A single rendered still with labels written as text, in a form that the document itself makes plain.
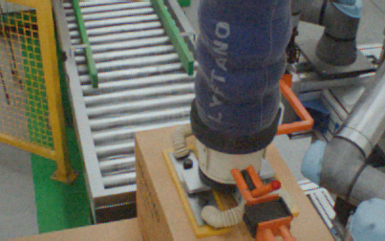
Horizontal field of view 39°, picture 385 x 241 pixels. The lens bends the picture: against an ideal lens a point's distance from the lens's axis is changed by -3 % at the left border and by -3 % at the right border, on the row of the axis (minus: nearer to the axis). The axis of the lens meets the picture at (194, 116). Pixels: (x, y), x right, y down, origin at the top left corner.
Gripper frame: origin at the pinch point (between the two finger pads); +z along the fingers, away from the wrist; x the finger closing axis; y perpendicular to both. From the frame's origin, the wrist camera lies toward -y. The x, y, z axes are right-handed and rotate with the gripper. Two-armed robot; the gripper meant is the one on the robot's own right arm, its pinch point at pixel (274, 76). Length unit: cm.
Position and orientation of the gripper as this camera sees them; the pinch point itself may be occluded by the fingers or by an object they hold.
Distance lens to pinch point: 181.1
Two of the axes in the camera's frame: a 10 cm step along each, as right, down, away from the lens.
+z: -0.4, 7.9, 6.1
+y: 3.0, 5.9, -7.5
